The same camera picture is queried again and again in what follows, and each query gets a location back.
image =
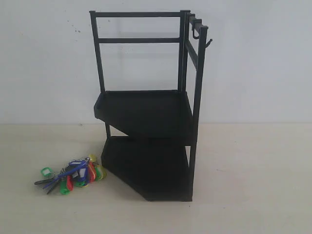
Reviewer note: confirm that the colourful key tag bunch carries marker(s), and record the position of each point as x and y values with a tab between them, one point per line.
76	173

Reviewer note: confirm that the black metal corner rack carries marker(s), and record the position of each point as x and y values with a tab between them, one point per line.
152	135

